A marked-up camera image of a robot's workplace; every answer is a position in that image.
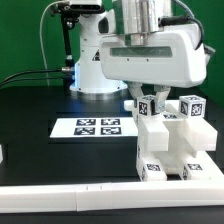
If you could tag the white chair seat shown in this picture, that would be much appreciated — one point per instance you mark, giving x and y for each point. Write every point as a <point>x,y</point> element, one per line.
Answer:
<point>171,162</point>

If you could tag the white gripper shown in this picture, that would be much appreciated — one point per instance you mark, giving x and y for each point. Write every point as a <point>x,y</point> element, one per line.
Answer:
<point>169,59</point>

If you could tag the black camera on stand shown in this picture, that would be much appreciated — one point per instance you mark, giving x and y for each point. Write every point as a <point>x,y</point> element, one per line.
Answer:
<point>70,11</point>

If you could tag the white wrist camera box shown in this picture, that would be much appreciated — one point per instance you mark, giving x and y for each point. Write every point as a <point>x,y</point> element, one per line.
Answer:
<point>107,25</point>

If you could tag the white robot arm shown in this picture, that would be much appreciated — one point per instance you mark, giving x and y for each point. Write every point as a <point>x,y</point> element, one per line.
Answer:
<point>137,42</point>

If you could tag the white L-shaped fence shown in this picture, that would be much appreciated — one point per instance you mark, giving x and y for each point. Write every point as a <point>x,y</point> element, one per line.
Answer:
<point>109,196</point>

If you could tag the white tagged cube nut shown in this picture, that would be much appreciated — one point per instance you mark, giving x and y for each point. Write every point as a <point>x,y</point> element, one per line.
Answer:
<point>147,105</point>
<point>192,106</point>

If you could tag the white marker base plate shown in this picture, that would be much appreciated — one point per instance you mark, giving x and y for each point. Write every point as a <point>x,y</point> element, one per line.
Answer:
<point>94,127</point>

